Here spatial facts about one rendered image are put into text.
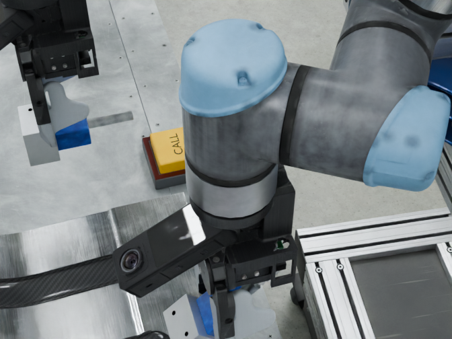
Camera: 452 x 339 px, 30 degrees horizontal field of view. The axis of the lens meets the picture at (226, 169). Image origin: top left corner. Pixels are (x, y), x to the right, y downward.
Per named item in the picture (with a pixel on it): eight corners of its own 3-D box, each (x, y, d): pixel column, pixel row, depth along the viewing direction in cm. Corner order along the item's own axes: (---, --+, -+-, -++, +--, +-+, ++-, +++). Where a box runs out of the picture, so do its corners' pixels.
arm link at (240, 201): (198, 197, 64) (172, 123, 69) (200, 233, 67) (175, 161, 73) (291, 176, 65) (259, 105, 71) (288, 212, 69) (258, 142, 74)
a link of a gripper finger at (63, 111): (97, 151, 97) (84, 81, 91) (46, 161, 95) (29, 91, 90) (93, 136, 99) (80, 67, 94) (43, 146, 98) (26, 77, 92)
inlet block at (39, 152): (130, 116, 106) (126, 85, 102) (138, 144, 103) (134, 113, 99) (25, 137, 103) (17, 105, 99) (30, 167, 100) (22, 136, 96)
